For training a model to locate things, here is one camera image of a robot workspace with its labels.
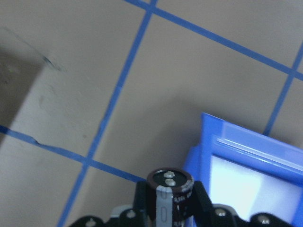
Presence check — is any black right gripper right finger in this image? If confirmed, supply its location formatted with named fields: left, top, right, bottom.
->
left=191, top=181, right=214, bottom=227

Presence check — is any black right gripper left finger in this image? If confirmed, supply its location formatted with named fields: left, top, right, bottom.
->
left=133, top=181, right=151, bottom=227

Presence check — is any brown cylindrical capacitor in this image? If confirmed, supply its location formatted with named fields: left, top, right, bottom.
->
left=146, top=167, right=194, bottom=227

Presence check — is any white foam sheet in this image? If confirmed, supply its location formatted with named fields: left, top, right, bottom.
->
left=209, top=156, right=303, bottom=223

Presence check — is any blue plastic bin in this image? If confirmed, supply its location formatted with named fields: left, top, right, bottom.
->
left=184, top=113, right=303, bottom=227

